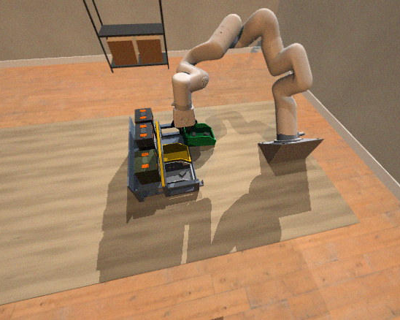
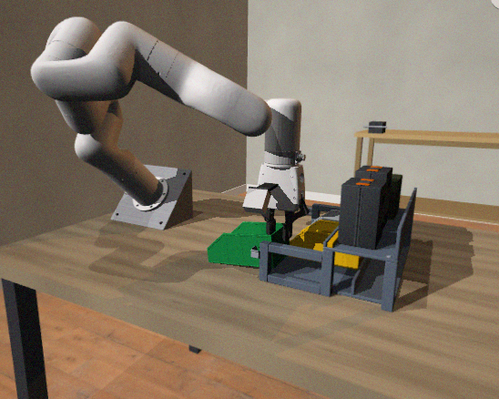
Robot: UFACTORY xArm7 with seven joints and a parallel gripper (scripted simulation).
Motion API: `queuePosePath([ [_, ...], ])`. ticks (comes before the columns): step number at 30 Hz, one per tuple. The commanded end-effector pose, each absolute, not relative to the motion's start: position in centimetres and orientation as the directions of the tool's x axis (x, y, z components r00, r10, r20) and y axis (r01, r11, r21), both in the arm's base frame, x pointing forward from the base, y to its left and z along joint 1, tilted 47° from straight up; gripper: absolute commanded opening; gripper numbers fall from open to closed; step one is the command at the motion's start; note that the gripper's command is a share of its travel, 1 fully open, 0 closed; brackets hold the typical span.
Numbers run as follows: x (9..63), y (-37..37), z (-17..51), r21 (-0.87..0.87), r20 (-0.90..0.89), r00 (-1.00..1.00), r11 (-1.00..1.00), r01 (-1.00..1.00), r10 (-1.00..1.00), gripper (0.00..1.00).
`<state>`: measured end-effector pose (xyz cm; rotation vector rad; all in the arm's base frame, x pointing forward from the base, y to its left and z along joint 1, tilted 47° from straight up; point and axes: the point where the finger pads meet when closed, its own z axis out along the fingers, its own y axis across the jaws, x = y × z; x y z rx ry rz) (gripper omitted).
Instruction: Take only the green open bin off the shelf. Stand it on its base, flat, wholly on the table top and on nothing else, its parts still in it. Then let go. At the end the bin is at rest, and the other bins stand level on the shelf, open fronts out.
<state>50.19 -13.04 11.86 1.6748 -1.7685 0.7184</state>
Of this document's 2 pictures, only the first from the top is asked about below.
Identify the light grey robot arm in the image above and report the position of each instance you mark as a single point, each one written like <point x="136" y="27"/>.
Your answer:
<point x="279" y="60"/>

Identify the grey metal rack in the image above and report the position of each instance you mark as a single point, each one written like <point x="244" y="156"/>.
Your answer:
<point x="150" y="189"/>

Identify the green bin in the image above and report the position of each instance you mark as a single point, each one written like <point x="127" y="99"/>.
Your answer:
<point x="199" y="139"/>

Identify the grey open bin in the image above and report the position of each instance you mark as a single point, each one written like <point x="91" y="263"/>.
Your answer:
<point x="174" y="168"/>

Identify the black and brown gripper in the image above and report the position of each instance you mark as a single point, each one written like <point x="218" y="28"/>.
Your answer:
<point x="184" y="119"/>

